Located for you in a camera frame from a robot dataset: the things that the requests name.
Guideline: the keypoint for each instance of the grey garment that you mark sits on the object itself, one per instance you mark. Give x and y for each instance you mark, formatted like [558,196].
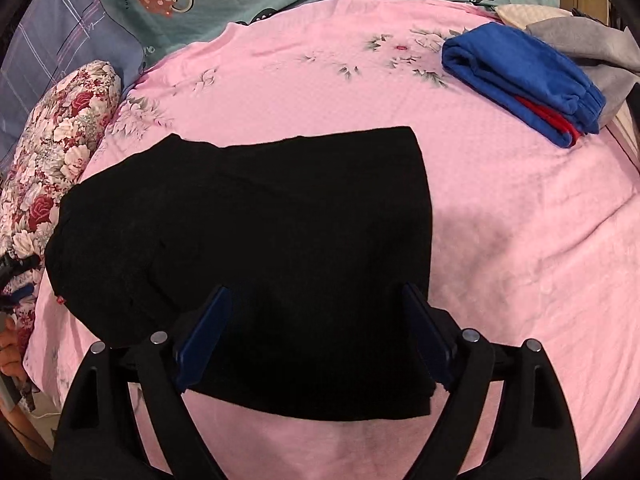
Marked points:
[595,55]

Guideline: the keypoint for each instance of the beige textured cloth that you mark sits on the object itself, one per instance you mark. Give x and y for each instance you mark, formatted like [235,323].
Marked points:
[525,15]

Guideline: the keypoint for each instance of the folded red garment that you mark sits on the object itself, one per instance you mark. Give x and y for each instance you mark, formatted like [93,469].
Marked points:
[550,117]

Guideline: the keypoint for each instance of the blue plaid pillow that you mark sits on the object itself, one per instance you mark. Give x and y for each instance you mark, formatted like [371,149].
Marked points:
[55,35]

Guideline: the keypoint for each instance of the person's left hand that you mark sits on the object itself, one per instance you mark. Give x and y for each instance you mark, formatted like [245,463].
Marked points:
[10,347]

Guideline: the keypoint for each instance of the black pants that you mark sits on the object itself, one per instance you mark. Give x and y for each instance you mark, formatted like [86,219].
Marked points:
[275,240]

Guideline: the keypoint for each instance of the pink floral bedsheet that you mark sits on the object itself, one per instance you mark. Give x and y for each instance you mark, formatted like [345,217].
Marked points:
[500,210]

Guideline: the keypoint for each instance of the red floral pillow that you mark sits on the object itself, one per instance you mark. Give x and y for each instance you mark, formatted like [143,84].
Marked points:
[60,135]

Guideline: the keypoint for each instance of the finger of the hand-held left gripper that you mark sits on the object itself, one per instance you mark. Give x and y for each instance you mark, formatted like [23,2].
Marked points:
[17,294]

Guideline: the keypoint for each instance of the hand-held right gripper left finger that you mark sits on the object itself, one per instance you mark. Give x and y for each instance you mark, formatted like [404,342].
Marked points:
[205,340]

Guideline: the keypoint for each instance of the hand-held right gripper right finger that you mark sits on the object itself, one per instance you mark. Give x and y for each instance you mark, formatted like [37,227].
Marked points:
[426,332]

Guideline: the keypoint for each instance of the folded blue pants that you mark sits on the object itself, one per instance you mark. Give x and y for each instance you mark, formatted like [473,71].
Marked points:
[505,67]

